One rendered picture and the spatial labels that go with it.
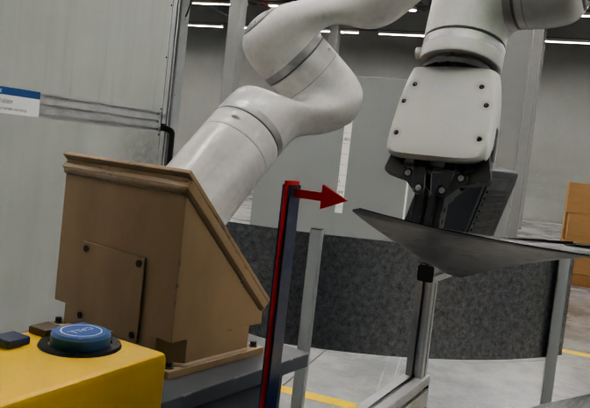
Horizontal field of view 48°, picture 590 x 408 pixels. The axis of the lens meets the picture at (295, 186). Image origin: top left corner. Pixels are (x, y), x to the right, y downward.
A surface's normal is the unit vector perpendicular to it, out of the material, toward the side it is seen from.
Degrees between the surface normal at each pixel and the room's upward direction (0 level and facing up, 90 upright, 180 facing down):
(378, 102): 90
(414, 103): 72
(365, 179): 90
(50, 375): 0
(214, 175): 65
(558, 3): 127
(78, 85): 90
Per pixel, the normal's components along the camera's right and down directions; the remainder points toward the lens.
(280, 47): -0.01, 0.33
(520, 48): -0.34, 0.01
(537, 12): -0.41, 0.74
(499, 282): 0.33, 0.09
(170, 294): -0.60, -0.03
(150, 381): 0.87, 0.12
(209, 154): 0.09, -0.56
